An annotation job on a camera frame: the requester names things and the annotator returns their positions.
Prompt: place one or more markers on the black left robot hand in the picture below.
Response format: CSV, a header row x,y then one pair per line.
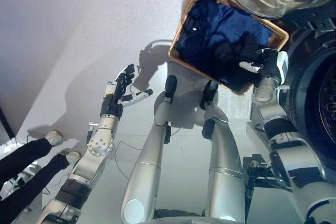
x,y
113,100

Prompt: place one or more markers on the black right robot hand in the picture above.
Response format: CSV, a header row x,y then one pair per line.
x,y
269,62

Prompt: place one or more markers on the black garment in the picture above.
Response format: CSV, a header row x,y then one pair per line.
x,y
236,53

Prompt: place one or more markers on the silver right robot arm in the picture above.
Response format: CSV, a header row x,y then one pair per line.
x,y
288,142

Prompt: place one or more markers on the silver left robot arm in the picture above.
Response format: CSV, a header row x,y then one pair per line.
x,y
97,145

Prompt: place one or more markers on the dark grey washing machine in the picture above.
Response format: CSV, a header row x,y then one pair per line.
x,y
315,77

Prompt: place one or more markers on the brown woven laundry basket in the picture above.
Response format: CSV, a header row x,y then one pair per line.
x,y
183,40

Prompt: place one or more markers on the dark blue garment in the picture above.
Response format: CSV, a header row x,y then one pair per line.
x,y
225,24

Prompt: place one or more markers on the black left robot foot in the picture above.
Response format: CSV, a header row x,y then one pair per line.
x,y
170,85

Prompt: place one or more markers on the black robot foot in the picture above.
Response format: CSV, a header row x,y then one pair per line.
x,y
170,85
208,93

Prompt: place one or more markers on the black right robot foot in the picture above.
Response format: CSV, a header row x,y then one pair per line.
x,y
208,93

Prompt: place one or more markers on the white shoe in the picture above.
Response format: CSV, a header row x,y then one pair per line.
x,y
72,156
53,137

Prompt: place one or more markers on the silver left robot leg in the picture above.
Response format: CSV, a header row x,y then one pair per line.
x,y
147,161

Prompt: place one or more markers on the person leg black trousers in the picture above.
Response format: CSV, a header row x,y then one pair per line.
x,y
23,155
34,179

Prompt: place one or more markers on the black metal frame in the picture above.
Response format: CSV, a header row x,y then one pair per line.
x,y
258,172

